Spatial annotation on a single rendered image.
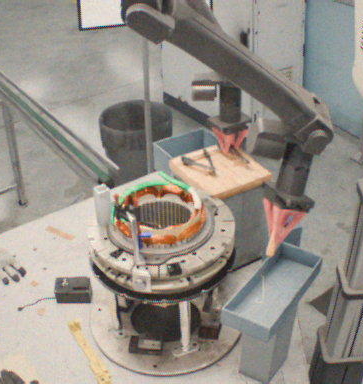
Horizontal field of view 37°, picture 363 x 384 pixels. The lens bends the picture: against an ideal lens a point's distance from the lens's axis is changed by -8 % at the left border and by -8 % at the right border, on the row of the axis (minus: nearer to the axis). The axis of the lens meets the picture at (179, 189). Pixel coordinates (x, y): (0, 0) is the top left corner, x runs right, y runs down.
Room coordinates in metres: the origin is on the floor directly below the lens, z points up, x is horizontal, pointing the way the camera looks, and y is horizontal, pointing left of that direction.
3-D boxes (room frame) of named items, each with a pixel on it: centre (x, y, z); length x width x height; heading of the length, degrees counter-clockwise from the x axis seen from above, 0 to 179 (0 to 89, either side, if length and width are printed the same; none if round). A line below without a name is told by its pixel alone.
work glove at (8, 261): (1.23, 0.55, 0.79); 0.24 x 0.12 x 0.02; 35
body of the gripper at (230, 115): (1.32, -0.13, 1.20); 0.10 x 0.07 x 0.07; 122
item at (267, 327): (0.83, -0.19, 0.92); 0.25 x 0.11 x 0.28; 144
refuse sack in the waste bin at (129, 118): (2.65, 0.22, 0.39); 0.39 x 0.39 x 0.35
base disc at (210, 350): (1.00, 0.04, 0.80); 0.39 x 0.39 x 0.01
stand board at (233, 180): (1.28, -0.11, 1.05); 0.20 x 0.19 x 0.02; 30
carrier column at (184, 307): (0.88, 0.00, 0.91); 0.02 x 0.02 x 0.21
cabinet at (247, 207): (1.28, -0.10, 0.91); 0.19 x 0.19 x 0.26; 30
